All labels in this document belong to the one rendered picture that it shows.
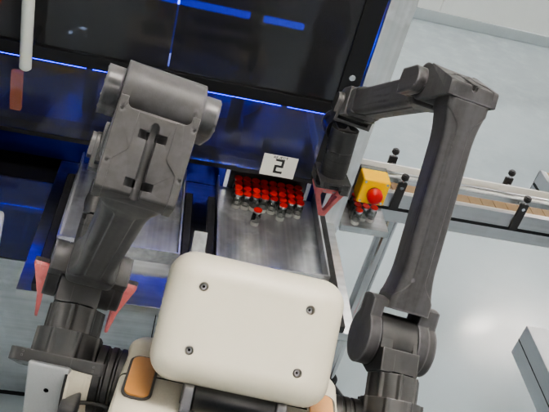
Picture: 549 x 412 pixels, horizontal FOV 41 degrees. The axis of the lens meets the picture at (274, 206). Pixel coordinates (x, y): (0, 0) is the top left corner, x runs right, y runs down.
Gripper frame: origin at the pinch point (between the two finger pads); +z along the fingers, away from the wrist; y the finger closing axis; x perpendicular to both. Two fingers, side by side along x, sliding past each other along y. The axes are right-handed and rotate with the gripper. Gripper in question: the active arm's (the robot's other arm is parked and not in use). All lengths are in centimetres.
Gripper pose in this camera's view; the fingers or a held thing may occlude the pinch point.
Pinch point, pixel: (322, 211)
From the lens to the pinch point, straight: 157.0
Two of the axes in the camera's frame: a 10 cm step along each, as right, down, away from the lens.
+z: -2.2, 8.8, 4.3
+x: -9.7, -1.6, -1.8
